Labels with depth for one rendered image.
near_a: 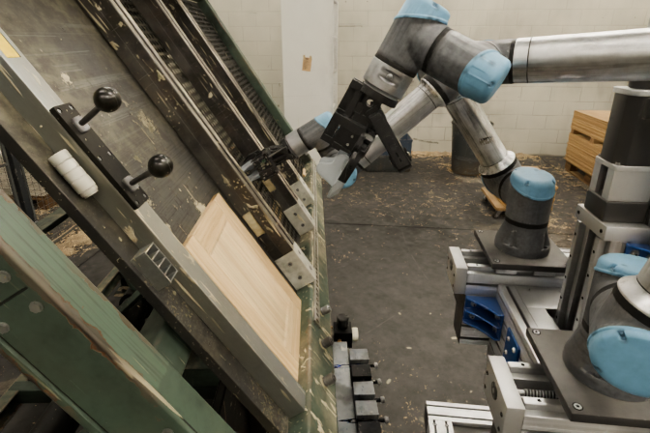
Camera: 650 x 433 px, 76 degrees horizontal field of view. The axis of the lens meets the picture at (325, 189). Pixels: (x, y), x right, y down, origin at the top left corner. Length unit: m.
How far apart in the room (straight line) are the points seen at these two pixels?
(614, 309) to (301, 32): 4.51
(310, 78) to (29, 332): 4.53
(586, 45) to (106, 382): 0.81
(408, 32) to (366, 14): 5.60
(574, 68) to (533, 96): 5.95
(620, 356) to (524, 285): 0.67
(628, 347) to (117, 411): 0.68
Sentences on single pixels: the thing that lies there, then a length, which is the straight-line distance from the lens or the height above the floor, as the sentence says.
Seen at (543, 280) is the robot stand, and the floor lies 0.97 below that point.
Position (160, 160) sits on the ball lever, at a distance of 0.68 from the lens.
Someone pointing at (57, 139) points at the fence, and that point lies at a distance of 0.78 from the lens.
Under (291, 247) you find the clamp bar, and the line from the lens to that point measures 1.26.
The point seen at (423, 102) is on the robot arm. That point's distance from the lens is 1.10.
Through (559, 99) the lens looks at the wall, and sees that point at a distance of 6.85.
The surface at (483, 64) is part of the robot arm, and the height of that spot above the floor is 1.59.
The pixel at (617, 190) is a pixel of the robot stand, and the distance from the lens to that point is 1.07.
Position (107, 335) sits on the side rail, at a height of 1.29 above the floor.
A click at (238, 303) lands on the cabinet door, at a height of 1.09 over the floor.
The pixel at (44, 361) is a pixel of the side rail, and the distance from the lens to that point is 0.63.
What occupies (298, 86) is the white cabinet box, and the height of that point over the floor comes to 1.11.
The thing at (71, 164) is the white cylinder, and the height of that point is 1.44.
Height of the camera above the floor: 1.62
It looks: 20 degrees down
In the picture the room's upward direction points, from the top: straight up
